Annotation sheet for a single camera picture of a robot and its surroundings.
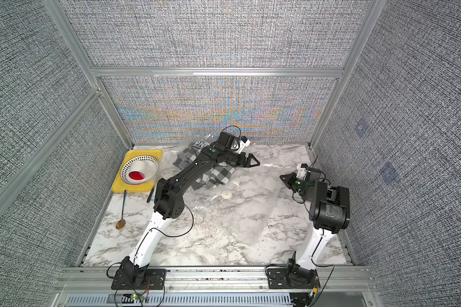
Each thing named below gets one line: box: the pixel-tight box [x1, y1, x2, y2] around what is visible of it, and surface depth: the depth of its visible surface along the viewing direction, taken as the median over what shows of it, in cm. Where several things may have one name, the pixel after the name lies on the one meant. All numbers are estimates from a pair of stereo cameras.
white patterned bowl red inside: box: [120, 155, 159, 185], surface depth 105 cm
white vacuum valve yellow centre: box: [221, 189, 232, 199], surface depth 99 cm
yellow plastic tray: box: [111, 149, 164, 193], surface depth 104 cm
